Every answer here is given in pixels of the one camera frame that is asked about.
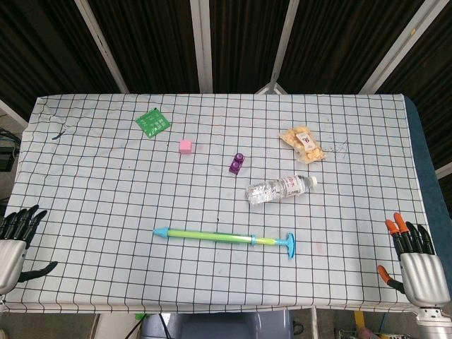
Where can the right orange-tipped silver robot hand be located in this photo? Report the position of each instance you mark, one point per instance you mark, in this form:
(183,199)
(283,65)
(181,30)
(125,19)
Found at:
(423,275)

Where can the left black-fingered silver robot hand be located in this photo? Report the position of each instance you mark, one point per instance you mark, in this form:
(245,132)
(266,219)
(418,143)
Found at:
(10,254)

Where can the green blue toy syringe pump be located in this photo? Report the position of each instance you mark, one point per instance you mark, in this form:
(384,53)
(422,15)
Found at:
(208,236)

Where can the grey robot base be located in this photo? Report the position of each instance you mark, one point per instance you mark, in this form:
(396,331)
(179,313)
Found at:
(219,326)

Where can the clear plastic water bottle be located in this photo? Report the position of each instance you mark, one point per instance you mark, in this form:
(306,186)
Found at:
(275,189)

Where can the black equipment box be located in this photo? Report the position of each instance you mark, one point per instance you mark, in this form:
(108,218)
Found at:
(6,152)

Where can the white black-checkered tablecloth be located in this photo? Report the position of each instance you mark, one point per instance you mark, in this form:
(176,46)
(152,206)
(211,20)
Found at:
(106,197)

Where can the clear bag of snacks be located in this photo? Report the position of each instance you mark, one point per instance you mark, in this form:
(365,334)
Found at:
(303,144)

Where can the green sachet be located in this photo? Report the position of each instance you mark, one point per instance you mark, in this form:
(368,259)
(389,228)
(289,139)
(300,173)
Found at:
(153,123)

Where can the pink cube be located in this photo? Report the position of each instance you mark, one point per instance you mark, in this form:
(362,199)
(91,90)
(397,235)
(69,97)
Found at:
(185,147)

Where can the purple toy brick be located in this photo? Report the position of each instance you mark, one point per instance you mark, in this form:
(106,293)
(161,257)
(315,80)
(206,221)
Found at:
(236,164)

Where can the white frame post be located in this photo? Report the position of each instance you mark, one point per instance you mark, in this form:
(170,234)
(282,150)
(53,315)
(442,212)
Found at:
(399,49)
(282,46)
(102,49)
(202,46)

